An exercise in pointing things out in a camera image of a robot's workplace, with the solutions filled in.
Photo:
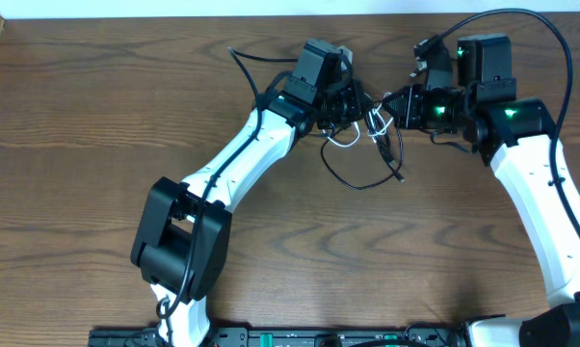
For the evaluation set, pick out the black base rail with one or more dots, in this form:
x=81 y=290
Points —
x=243 y=337

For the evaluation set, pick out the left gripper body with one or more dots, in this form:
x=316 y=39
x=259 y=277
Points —
x=355 y=99

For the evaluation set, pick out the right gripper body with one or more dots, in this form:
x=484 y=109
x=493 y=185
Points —
x=436 y=110

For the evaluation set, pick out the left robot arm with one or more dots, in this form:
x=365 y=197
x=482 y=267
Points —
x=182 y=239

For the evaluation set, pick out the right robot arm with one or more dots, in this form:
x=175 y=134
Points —
x=474 y=93

